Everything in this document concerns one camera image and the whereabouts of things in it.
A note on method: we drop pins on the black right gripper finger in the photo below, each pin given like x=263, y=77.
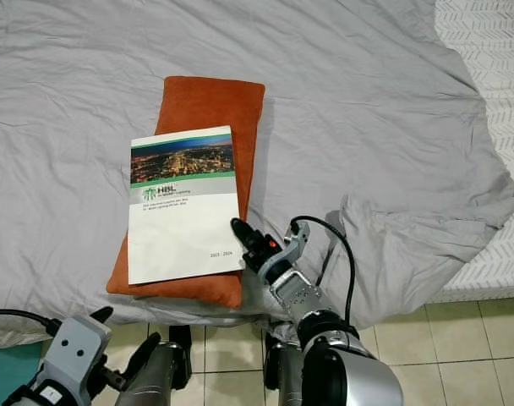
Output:
x=245, y=233

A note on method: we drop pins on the white city photo catalogue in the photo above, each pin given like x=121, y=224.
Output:
x=181, y=237

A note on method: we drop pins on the orange pillow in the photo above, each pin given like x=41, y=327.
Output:
x=206, y=101

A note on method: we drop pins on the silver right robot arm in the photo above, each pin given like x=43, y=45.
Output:
x=312, y=300

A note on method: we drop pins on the blue plastic waste bin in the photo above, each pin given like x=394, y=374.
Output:
x=3, y=381

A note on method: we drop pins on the silver right robot leg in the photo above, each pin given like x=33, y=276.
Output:
x=282, y=381

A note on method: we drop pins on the grey bed sheet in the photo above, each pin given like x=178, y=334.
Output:
x=71, y=101

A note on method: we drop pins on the white patterned mattress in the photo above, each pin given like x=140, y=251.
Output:
x=489, y=51

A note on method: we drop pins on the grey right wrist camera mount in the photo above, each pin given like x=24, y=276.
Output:
x=293, y=245

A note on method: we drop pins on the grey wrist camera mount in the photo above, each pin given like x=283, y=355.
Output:
x=75, y=347
x=293, y=245

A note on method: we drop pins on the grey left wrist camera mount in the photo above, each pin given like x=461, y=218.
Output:
x=75, y=347

